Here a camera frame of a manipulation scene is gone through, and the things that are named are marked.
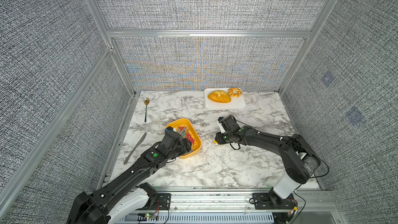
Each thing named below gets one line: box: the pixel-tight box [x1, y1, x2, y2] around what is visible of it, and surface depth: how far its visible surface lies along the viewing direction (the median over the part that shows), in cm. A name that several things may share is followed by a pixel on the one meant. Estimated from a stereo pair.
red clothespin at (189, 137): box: [185, 132, 195, 145], surface depth 97 cm
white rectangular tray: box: [203, 87, 247, 110], surface depth 116 cm
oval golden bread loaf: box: [207, 90, 232, 104], surface depth 115 cm
